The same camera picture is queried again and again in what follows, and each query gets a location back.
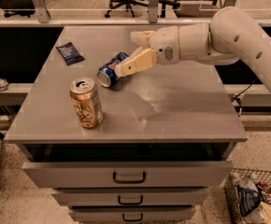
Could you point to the black office chair centre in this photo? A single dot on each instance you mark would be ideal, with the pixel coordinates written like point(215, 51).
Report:
point(149, 4)

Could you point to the red snack bag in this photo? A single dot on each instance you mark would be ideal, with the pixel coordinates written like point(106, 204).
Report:
point(265, 191)

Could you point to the wire basket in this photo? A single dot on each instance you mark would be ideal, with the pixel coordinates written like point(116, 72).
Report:
point(231, 193)

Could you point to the dark blue chip bag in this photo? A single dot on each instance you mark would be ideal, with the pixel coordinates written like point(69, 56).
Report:
point(249, 199)

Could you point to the blue pepsi can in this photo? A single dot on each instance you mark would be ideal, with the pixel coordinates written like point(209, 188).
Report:
point(106, 73)

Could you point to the dark blue snack packet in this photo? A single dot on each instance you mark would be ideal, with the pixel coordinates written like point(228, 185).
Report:
point(70, 53)

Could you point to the bottom grey drawer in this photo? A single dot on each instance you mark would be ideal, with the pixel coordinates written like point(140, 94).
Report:
point(132, 214)

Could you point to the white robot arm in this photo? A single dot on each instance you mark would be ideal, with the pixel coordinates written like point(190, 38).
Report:
point(232, 33)

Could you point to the gold soda can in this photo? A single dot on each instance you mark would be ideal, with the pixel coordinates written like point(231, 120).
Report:
point(86, 101)

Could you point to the top grey drawer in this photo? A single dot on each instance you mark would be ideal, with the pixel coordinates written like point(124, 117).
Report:
point(122, 174)

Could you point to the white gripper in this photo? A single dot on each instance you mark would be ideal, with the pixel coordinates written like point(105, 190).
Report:
point(164, 45)

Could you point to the grey drawer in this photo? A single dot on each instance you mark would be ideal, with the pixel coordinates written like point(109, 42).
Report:
point(122, 174)
point(132, 214)
point(130, 196)

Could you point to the middle grey drawer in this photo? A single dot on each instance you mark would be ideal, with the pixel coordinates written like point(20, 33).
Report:
point(130, 196)

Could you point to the grey drawer cabinet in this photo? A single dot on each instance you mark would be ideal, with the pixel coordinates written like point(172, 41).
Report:
point(178, 112)

